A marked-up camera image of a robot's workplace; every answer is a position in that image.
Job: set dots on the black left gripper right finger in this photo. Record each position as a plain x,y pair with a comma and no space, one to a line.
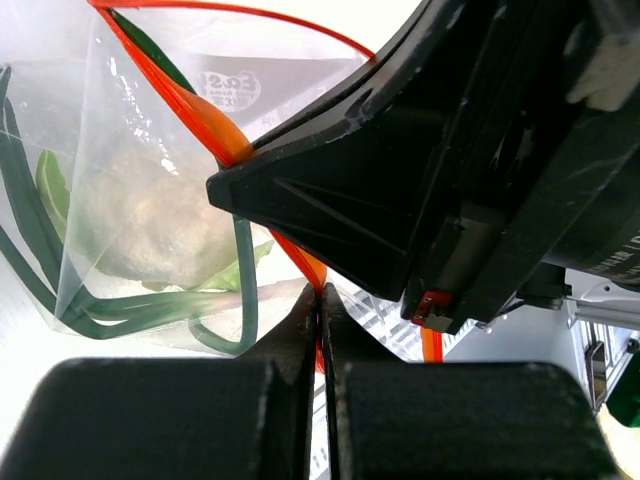
390,419

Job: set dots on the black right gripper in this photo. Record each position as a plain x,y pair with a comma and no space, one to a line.
538,173

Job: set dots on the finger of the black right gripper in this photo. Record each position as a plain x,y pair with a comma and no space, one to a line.
343,178

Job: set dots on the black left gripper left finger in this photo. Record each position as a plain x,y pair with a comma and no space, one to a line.
176,418

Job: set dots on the white cauliflower with green leaves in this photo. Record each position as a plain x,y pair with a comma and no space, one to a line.
141,214

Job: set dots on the clear orange-zipper zip bag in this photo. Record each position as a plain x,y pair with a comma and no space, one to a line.
261,71

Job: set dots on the aluminium mounting rail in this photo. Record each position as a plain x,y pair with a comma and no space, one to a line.
593,336

